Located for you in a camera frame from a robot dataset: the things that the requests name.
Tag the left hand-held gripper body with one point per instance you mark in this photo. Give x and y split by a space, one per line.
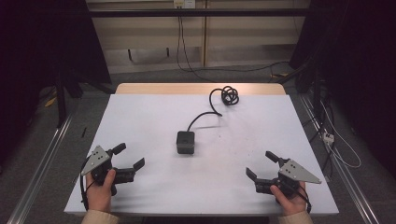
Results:
100 164

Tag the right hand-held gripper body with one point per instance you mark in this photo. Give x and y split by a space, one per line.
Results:
288 177

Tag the black power adapter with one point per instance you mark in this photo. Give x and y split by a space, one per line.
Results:
185 142

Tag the person's right hand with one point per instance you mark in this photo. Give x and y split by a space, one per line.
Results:
290 200

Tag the person's left hand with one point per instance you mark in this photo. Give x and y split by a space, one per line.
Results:
99 192

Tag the white table mat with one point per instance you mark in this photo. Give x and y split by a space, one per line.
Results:
202 174

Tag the white power strip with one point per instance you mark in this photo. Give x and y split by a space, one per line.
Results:
328 137

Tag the black metal stand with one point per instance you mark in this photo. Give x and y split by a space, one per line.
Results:
311 77
61 96

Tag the black curtain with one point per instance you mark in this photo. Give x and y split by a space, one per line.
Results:
43 46
358 62

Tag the black horizontal bar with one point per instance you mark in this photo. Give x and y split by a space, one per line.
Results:
199 12

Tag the aluminium rail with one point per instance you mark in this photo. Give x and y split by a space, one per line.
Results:
40 169
339 161

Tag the white wall socket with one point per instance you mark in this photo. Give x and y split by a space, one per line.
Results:
184 3

